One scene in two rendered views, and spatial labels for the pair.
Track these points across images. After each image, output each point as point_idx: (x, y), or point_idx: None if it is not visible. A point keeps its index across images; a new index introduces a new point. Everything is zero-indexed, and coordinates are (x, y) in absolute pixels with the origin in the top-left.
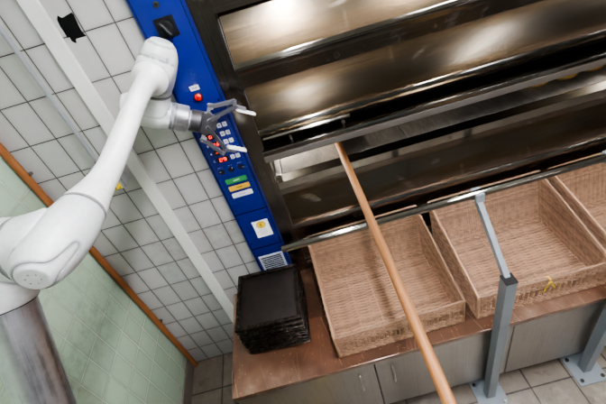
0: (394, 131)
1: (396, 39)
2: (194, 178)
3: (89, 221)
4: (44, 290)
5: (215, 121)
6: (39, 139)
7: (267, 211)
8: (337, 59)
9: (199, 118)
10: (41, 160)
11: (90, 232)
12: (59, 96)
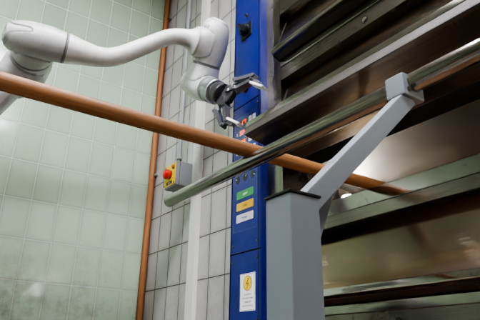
0: None
1: None
2: (224, 193)
3: (50, 31)
4: (77, 238)
5: (230, 92)
6: (171, 143)
7: (258, 257)
8: (365, 25)
9: (218, 84)
10: (165, 163)
11: (43, 34)
12: (191, 106)
